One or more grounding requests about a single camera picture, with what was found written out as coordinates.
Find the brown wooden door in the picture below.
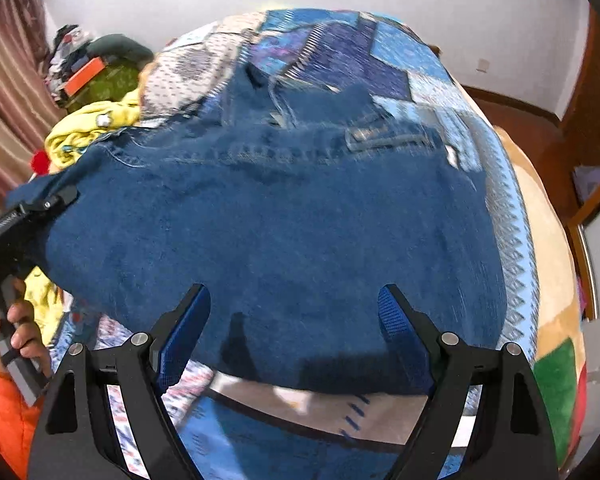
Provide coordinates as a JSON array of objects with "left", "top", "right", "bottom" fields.
[{"left": 555, "top": 7, "right": 600, "bottom": 171}]

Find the person's left forearm orange sleeve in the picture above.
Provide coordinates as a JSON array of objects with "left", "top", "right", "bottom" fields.
[{"left": 0, "top": 362, "right": 48, "bottom": 480}]

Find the blue denim jacket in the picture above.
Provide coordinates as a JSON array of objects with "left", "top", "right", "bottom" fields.
[{"left": 5, "top": 67, "right": 512, "bottom": 397}]

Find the striped brown curtain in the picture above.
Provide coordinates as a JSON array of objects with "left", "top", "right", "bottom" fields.
[{"left": 0, "top": 0, "right": 61, "bottom": 221}]

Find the blue patchwork quilt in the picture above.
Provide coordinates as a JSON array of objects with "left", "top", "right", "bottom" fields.
[{"left": 55, "top": 7, "right": 541, "bottom": 480}]

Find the person's left hand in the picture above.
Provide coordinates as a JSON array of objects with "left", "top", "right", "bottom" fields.
[{"left": 0, "top": 280, "right": 52, "bottom": 377}]

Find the beige blanket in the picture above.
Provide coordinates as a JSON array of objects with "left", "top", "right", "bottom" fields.
[{"left": 492, "top": 125, "right": 590, "bottom": 468}]

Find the orange box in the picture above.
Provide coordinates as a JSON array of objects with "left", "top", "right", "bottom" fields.
[{"left": 62, "top": 57, "right": 107, "bottom": 97}]

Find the grey plush cushion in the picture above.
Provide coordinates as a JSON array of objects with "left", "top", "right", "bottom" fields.
[{"left": 87, "top": 34, "right": 156, "bottom": 63}]

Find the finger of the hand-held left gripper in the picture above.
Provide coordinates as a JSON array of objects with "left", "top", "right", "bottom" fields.
[{"left": 5, "top": 185, "right": 79, "bottom": 219}]

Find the pile of mixed clothes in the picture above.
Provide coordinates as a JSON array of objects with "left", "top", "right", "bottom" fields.
[{"left": 47, "top": 24, "right": 98, "bottom": 93}]

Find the yellow cartoon printed blanket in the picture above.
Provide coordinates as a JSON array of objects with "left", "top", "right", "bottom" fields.
[{"left": 24, "top": 91, "right": 148, "bottom": 343}]

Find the green patterned cloth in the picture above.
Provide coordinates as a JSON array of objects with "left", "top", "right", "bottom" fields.
[{"left": 62, "top": 57, "right": 148, "bottom": 113}]

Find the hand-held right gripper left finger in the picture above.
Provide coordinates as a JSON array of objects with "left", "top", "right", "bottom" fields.
[{"left": 27, "top": 283, "right": 213, "bottom": 480}]

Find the red plush toy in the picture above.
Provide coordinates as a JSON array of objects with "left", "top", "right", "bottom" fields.
[{"left": 30, "top": 150, "right": 53, "bottom": 176}]

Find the purple cloth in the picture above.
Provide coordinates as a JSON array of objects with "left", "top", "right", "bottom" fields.
[{"left": 572, "top": 165, "right": 600, "bottom": 206}]

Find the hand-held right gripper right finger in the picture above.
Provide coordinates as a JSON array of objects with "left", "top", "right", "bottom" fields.
[{"left": 377, "top": 283, "right": 557, "bottom": 480}]

